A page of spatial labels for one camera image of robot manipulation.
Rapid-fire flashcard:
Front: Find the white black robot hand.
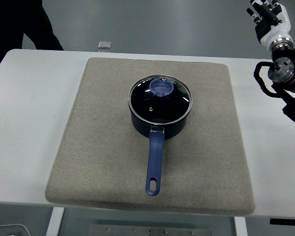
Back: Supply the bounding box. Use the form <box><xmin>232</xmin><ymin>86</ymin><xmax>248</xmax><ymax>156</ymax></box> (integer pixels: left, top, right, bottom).
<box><xmin>246</xmin><ymin>0</ymin><xmax>294</xmax><ymax>47</ymax></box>

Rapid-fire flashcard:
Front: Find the glass lid with blue knob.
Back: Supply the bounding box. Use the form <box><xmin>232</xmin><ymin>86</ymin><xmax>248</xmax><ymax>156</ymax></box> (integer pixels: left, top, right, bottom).
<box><xmin>127</xmin><ymin>75</ymin><xmax>193</xmax><ymax>123</ymax></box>

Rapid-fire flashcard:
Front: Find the black table control panel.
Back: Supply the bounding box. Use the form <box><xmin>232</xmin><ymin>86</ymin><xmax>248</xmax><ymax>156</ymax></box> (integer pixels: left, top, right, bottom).
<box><xmin>269</xmin><ymin>218</ymin><xmax>295</xmax><ymax>226</ymax></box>

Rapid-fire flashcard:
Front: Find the white table leg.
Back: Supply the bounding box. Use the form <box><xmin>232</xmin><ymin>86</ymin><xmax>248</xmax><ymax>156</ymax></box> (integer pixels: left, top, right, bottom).
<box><xmin>46</xmin><ymin>207</ymin><xmax>65</xmax><ymax>236</ymax></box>
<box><xmin>233</xmin><ymin>216</ymin><xmax>248</xmax><ymax>236</ymax></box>

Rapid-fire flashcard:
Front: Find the beige fabric mat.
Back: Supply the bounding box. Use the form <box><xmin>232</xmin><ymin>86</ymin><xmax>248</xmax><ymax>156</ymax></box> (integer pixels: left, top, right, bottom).
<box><xmin>44</xmin><ymin>57</ymin><xmax>256</xmax><ymax>217</ymax></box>

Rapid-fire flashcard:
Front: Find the grey metal plate with screws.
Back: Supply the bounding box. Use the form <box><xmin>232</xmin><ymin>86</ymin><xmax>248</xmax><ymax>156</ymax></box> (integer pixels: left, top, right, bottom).
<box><xmin>88</xmin><ymin>224</ymin><xmax>212</xmax><ymax>236</ymax></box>

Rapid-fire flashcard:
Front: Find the person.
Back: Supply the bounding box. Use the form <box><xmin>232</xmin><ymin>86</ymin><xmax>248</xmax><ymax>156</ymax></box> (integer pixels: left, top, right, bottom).
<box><xmin>0</xmin><ymin>0</ymin><xmax>64</xmax><ymax>67</ymax></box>

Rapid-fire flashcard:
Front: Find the white rounded object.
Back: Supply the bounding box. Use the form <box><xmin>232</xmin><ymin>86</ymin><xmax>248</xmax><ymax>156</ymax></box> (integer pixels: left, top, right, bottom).
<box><xmin>0</xmin><ymin>224</ymin><xmax>30</xmax><ymax>236</ymax></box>

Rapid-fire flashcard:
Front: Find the dark pot with blue handle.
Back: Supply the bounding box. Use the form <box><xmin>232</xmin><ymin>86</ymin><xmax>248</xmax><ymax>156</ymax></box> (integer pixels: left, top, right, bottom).
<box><xmin>129</xmin><ymin>98</ymin><xmax>191</xmax><ymax>197</ymax></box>

